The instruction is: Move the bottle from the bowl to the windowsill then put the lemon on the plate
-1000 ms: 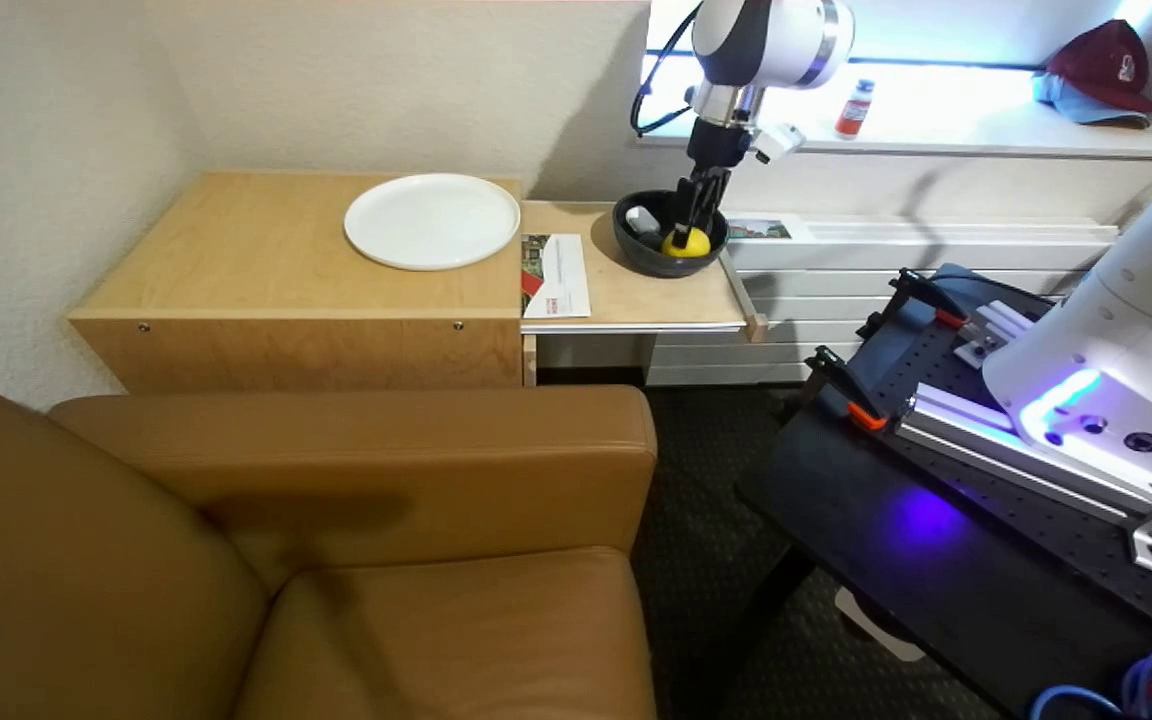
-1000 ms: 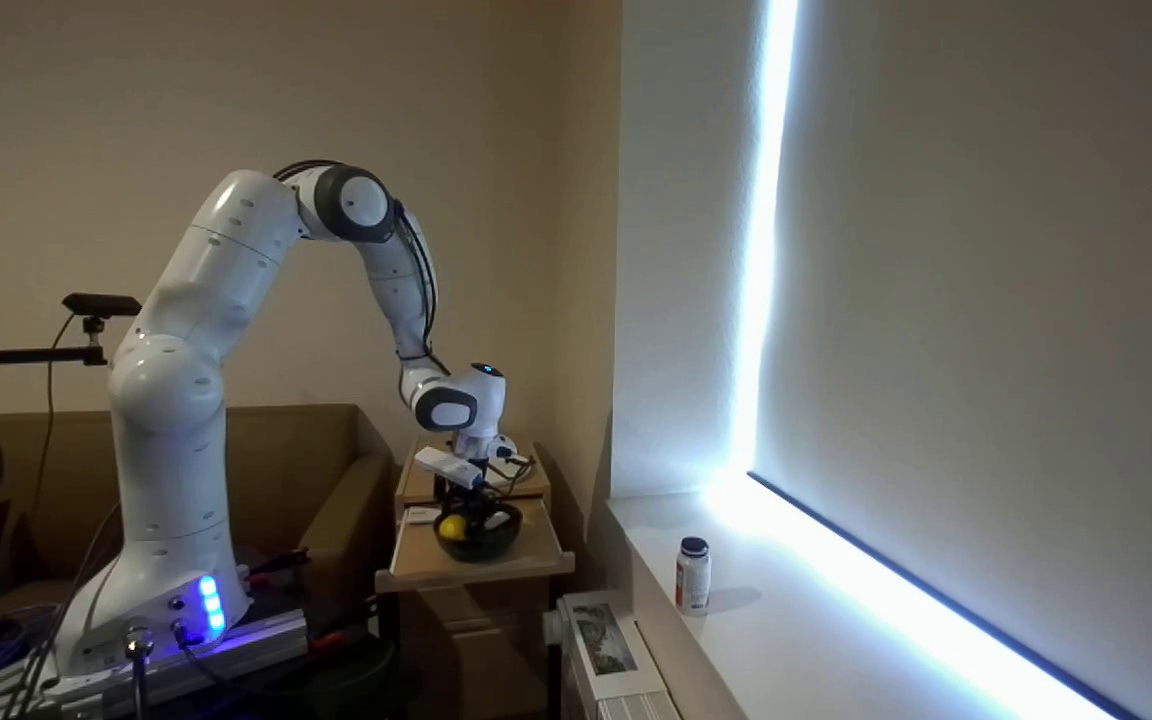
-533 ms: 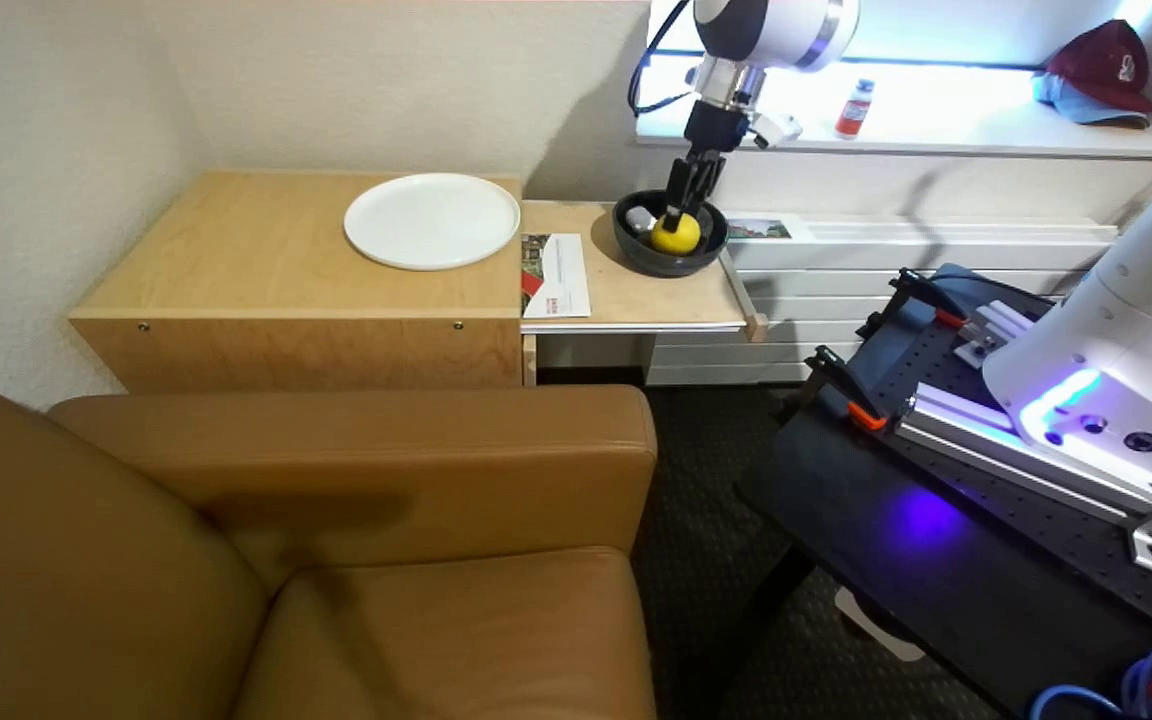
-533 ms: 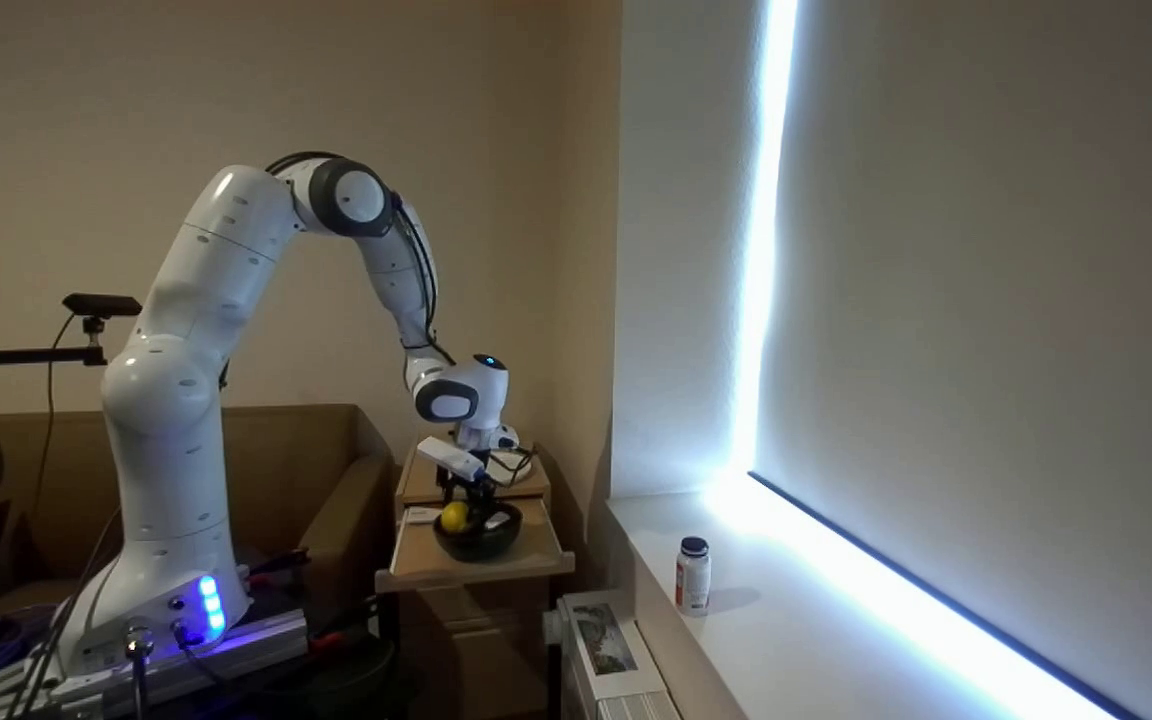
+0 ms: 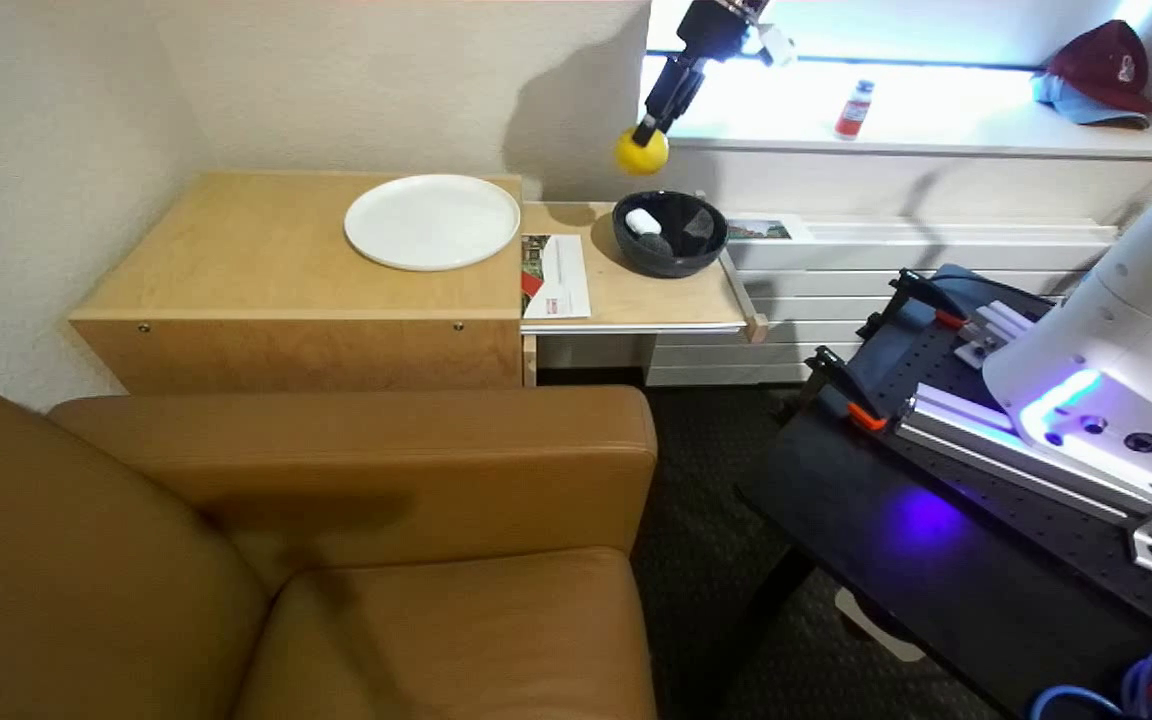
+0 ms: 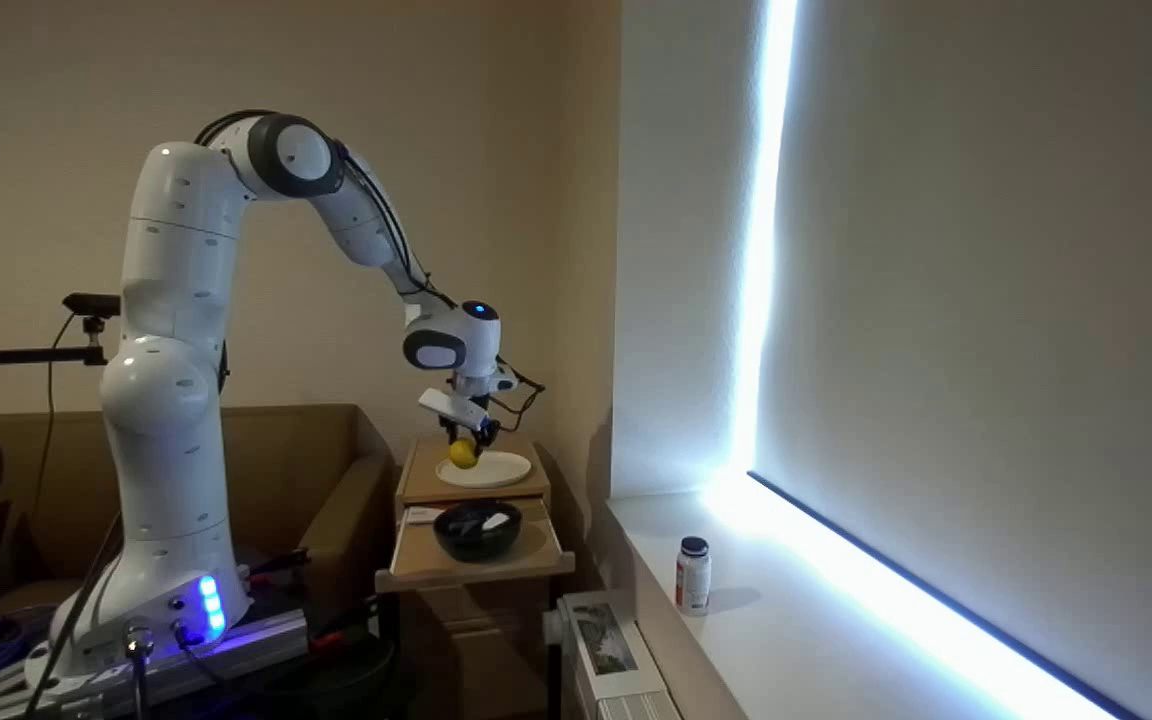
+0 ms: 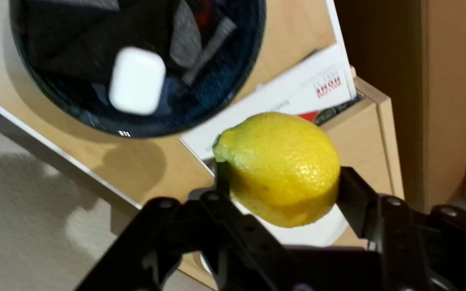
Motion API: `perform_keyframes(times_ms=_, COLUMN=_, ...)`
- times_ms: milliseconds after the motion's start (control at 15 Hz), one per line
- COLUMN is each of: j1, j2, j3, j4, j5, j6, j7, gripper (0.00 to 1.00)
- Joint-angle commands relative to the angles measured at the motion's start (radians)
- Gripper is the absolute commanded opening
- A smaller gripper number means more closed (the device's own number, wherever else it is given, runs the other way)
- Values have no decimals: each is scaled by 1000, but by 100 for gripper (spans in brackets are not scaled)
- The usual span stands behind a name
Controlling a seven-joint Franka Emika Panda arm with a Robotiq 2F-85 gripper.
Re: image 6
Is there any white round plate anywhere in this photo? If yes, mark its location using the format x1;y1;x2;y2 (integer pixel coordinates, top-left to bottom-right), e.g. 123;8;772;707
435;452;532;489

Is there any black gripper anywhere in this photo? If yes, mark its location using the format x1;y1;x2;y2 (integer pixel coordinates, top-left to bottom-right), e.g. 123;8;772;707
420;360;546;449

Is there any brown leather armchair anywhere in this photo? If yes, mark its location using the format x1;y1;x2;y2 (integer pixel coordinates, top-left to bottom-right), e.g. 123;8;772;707
0;402;392;618

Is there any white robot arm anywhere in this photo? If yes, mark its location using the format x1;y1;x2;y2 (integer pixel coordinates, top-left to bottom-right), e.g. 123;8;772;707
49;107;542;678

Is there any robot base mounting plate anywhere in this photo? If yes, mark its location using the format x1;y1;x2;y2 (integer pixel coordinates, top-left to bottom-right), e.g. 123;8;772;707
0;613;308;720

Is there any black bowl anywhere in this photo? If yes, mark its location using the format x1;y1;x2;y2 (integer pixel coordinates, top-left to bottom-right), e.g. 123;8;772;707
435;501;521;564

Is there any white window blind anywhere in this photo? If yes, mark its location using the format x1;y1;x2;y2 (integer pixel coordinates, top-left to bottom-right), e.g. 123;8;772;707
756;0;1152;720

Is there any wooden side table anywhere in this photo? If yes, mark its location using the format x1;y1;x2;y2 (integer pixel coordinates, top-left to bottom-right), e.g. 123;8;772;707
377;438;578;720

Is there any yellow lemon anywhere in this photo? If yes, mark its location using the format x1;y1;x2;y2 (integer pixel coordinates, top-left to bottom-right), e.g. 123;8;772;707
447;438;482;467

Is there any orange label pill bottle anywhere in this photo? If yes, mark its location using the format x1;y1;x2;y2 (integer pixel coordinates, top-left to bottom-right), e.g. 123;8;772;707
677;534;712;613

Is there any black camera on stand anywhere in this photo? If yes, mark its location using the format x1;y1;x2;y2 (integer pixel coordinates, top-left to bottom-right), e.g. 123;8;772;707
66;291;120;336

